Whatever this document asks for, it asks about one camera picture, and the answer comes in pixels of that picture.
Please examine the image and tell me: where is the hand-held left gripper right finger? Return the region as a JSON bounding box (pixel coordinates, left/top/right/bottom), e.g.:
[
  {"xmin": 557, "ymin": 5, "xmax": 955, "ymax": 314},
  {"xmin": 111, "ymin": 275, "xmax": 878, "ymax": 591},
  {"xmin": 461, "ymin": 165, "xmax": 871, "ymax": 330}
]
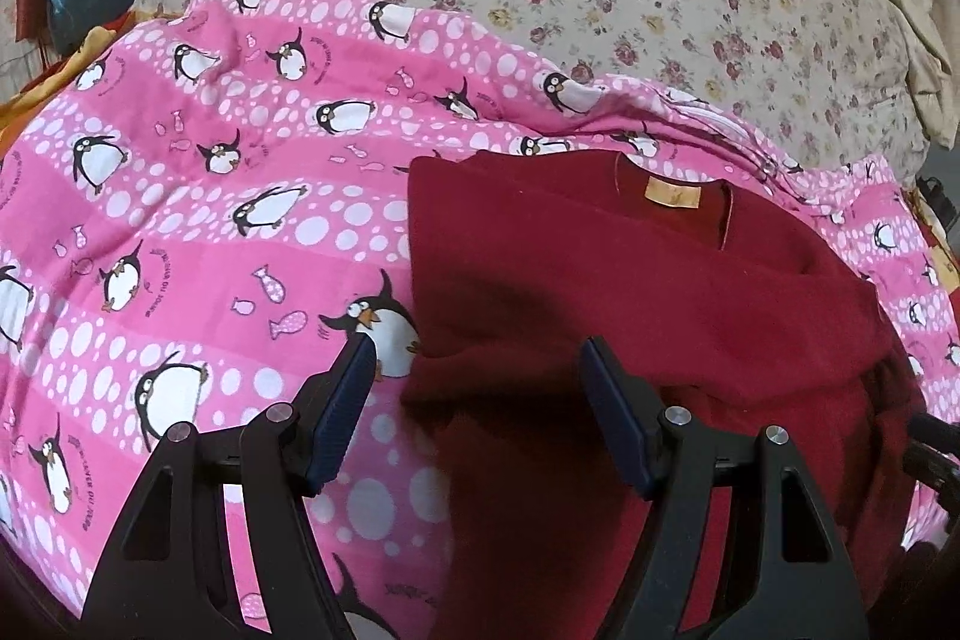
[{"xmin": 579, "ymin": 335, "xmax": 871, "ymax": 640}]

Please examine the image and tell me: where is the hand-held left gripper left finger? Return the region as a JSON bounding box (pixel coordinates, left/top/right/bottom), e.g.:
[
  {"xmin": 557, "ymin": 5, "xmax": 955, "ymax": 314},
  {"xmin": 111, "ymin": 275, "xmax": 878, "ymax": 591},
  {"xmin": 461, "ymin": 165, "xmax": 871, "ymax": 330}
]
[{"xmin": 81, "ymin": 334, "xmax": 377, "ymax": 640}]

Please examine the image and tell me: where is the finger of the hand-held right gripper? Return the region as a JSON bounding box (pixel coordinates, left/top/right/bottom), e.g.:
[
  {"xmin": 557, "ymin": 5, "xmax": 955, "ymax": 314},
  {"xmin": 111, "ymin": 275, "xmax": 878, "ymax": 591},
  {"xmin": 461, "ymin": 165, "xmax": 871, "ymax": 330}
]
[{"xmin": 902, "ymin": 411, "xmax": 960, "ymax": 513}]

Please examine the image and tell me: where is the dark red sweater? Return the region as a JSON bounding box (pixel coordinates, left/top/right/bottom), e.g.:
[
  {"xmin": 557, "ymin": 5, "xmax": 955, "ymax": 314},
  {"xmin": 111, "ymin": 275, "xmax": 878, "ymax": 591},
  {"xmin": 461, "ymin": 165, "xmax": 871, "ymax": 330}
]
[{"xmin": 400, "ymin": 151, "xmax": 931, "ymax": 640}]

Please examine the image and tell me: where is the pink penguin print blanket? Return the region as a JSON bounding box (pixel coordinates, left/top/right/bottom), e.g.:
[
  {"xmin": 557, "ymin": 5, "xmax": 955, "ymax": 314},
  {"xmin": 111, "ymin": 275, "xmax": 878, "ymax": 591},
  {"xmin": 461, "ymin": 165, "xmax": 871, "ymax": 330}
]
[{"xmin": 0, "ymin": 0, "xmax": 960, "ymax": 640}]

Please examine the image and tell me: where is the floral bed sheet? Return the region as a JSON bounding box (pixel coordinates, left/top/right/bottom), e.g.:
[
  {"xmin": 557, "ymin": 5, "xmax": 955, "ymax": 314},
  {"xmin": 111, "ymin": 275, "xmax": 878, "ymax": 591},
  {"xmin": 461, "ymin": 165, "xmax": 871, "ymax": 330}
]
[{"xmin": 133, "ymin": 0, "xmax": 931, "ymax": 184}]

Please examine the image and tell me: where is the orange yellow patterned blanket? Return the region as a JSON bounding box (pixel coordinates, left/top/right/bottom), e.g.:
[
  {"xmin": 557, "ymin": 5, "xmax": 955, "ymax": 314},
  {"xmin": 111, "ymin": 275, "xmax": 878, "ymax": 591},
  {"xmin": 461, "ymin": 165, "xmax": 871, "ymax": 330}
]
[{"xmin": 0, "ymin": 25, "xmax": 113, "ymax": 135}]

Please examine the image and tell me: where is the beige quilt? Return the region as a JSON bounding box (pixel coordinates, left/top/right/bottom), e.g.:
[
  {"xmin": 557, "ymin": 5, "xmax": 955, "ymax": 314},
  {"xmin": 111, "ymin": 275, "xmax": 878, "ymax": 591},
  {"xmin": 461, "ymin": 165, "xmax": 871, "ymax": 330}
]
[{"xmin": 840, "ymin": 0, "xmax": 960, "ymax": 150}]

